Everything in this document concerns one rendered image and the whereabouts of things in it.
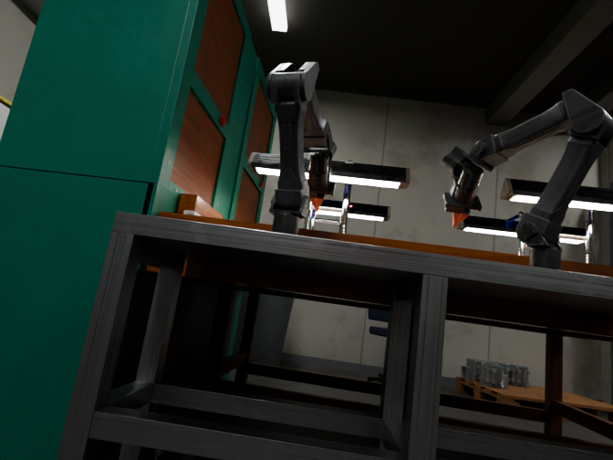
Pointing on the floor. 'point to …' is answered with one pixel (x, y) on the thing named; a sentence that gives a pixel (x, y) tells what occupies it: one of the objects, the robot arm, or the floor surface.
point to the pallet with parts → (514, 387)
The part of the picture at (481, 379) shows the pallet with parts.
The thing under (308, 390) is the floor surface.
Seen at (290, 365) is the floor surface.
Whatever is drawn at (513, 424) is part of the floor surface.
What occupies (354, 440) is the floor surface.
